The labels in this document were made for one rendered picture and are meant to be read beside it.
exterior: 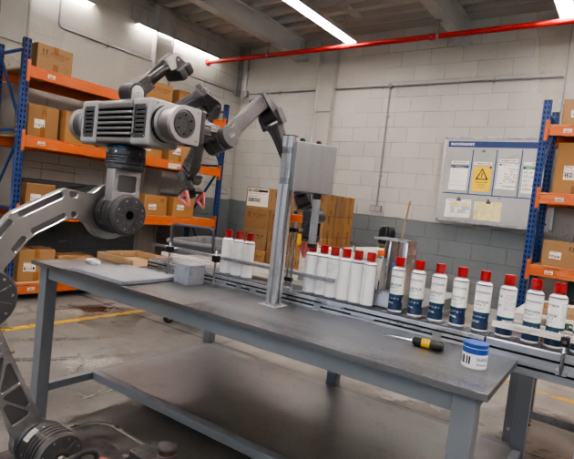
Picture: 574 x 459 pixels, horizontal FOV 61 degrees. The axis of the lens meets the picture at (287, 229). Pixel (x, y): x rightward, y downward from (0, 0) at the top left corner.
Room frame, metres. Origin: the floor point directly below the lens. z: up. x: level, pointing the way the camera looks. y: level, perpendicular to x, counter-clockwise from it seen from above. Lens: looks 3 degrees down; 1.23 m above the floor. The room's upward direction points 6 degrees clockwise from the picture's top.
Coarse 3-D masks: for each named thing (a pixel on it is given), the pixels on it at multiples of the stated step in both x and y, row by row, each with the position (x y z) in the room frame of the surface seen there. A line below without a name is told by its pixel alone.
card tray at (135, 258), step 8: (104, 256) 2.55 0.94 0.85; (112, 256) 2.51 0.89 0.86; (120, 256) 2.71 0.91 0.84; (128, 256) 2.76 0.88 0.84; (136, 256) 2.80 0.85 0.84; (144, 256) 2.76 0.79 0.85; (152, 256) 2.72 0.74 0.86; (160, 256) 2.68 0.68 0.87; (120, 264) 2.47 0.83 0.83; (128, 264) 2.44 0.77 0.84; (136, 264) 2.51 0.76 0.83; (144, 264) 2.54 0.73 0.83
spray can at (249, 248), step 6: (252, 234) 2.17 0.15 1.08; (246, 240) 2.18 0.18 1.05; (252, 240) 2.17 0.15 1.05; (246, 246) 2.16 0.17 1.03; (252, 246) 2.16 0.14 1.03; (246, 252) 2.15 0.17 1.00; (252, 252) 2.16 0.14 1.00; (246, 258) 2.15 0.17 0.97; (252, 258) 2.17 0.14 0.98; (246, 270) 2.15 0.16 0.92; (246, 276) 2.15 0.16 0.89
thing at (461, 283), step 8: (464, 272) 1.63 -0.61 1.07; (456, 280) 1.64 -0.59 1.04; (464, 280) 1.63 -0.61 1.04; (456, 288) 1.63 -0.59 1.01; (464, 288) 1.62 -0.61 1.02; (456, 296) 1.63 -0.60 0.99; (464, 296) 1.63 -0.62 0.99; (456, 304) 1.63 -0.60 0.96; (464, 304) 1.63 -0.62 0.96; (456, 312) 1.63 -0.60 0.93; (464, 312) 1.63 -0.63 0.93; (456, 320) 1.63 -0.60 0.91; (464, 320) 1.63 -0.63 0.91
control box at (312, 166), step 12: (300, 144) 1.85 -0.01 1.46; (312, 144) 1.86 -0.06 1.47; (300, 156) 1.85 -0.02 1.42; (312, 156) 1.87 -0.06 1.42; (324, 156) 1.89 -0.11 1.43; (300, 168) 1.85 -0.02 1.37; (312, 168) 1.87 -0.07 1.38; (324, 168) 1.89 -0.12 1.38; (300, 180) 1.85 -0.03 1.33; (312, 180) 1.87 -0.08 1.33; (324, 180) 1.89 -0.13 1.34; (312, 192) 1.87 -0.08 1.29; (324, 192) 1.89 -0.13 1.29
